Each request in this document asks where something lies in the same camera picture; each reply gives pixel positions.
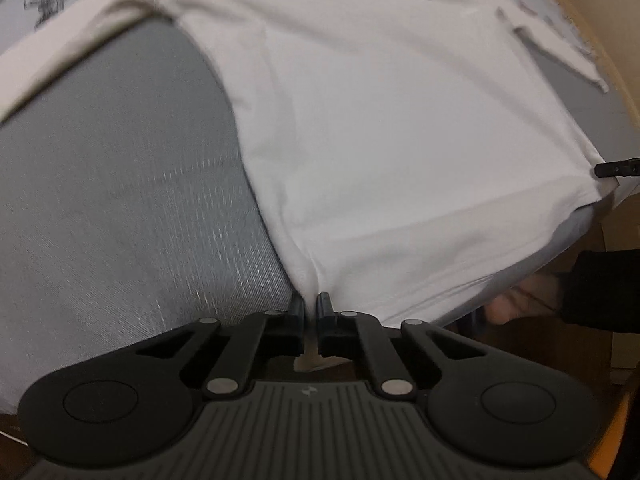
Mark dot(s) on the person's hand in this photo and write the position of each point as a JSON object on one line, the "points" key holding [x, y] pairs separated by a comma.
{"points": [[537, 295]]}

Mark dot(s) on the white t-shirt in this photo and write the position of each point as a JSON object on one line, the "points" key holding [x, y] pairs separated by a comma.
{"points": [[402, 152]]}

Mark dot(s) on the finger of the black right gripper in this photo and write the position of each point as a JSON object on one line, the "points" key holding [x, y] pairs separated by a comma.
{"points": [[619, 169]]}

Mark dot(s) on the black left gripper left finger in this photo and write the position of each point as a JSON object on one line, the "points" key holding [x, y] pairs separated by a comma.
{"points": [[136, 402]]}

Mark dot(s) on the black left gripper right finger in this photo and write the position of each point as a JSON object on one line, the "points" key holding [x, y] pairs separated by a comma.
{"points": [[498, 409]]}

